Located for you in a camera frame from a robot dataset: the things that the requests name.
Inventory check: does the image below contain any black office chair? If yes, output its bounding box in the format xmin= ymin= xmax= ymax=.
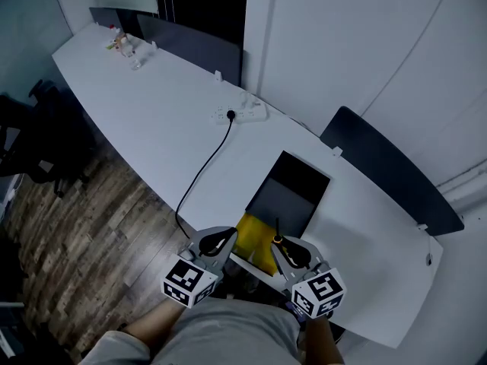
xmin=0 ymin=78 xmax=98 ymax=199

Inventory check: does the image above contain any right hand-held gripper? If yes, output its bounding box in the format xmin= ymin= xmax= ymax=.
xmin=269 ymin=236 xmax=348 ymax=319

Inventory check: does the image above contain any black orange-ringed screwdriver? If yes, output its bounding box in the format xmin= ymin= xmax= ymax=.
xmin=272 ymin=217 xmax=285 ymax=245

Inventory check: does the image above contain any person's left forearm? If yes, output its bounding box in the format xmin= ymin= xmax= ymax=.
xmin=120 ymin=298 xmax=184 ymax=359

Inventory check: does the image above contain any dark window pane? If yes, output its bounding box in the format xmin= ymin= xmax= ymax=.
xmin=151 ymin=0 xmax=248 ymax=49

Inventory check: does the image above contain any person's right forearm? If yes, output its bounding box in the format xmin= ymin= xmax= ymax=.
xmin=304 ymin=315 xmax=346 ymax=365

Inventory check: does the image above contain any dark grey desk partition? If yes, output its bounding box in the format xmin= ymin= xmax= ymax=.
xmin=319 ymin=106 xmax=466 ymax=237
xmin=88 ymin=6 xmax=146 ymax=40
xmin=135 ymin=13 xmax=244 ymax=88

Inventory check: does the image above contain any black rectangular container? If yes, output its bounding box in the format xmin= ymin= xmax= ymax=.
xmin=244 ymin=150 xmax=332 ymax=240

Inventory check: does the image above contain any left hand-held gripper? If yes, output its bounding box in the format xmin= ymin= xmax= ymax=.
xmin=163 ymin=226 xmax=239 ymax=309

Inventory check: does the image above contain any white wall cable conduit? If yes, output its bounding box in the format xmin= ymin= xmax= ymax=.
xmin=435 ymin=161 xmax=487 ymax=205

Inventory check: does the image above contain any black plug with cable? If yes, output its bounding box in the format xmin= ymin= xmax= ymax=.
xmin=174 ymin=109 xmax=237 ymax=240

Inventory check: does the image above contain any white charger adapter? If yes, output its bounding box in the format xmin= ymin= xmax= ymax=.
xmin=238 ymin=90 xmax=264 ymax=109

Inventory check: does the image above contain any white power strip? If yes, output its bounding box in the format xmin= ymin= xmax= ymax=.
xmin=210 ymin=103 xmax=269 ymax=126

